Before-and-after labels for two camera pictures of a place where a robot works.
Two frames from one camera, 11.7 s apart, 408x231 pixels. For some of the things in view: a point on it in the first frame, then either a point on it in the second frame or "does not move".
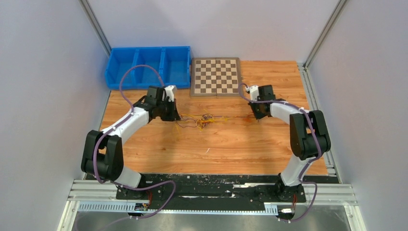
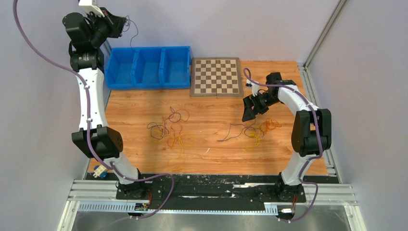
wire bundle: x=201 y=121 -> x=178 y=140
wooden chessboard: x=215 y=77 does not move
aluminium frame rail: x=315 y=193 does not move
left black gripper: x=173 y=115 -> x=114 y=24
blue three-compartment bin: x=172 y=63 does not move
